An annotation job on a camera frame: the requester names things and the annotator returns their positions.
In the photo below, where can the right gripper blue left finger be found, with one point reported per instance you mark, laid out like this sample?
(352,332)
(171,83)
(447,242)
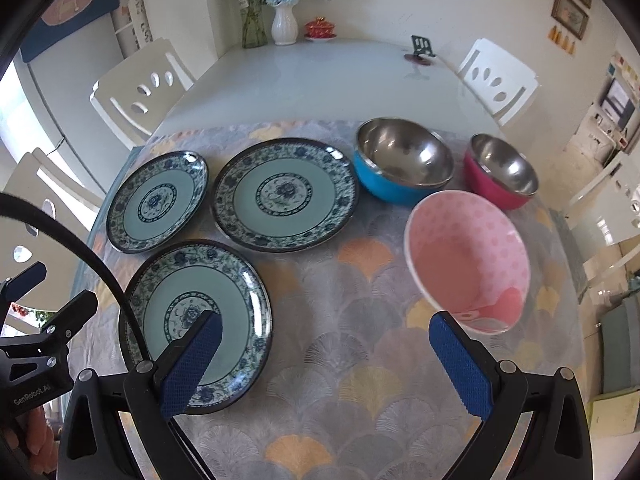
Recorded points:
(184,362)

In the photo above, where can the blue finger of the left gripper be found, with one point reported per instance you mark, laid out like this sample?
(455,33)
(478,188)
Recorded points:
(71,318)
(23,283)

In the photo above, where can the lower small framed picture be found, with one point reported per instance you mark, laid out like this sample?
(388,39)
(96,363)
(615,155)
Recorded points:
(571,16)

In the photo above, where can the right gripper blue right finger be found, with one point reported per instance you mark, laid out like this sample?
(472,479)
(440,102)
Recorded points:
(466,364)

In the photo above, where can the large blue floral plate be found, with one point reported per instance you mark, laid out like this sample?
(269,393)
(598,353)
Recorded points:
(285,195)

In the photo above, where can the white ribbed vase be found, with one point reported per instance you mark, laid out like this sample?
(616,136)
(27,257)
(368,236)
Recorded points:
(284,28)

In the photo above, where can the fan pattern table mat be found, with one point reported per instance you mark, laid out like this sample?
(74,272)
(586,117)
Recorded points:
(351,388)

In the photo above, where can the blue table cloth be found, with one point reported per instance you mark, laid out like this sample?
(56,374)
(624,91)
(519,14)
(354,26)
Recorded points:
(123,266)

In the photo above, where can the blue steel bowl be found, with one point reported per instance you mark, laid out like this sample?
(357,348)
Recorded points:
(401,162)

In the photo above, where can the small blue floral plate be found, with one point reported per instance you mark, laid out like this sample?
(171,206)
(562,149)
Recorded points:
(156,201)

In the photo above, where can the person's hand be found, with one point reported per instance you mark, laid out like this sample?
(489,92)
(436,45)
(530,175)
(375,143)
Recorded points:
(29,451)

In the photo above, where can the black phone stand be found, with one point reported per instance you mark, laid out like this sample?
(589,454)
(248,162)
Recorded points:
(422,53)

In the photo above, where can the red lidded sugar bowl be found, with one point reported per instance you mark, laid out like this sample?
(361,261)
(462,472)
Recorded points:
(320,29)

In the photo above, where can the glass vase with stems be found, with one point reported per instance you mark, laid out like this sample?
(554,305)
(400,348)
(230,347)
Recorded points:
(254,20)

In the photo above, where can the blue wall hanging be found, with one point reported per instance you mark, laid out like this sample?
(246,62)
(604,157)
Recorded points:
(61,19)

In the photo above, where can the white chair near left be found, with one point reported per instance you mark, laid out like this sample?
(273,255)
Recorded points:
(26,217)

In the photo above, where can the white chair far right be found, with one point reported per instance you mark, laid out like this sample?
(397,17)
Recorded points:
(503,84)

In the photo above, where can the white chair near right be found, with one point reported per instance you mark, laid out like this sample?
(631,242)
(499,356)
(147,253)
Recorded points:
(604,213)

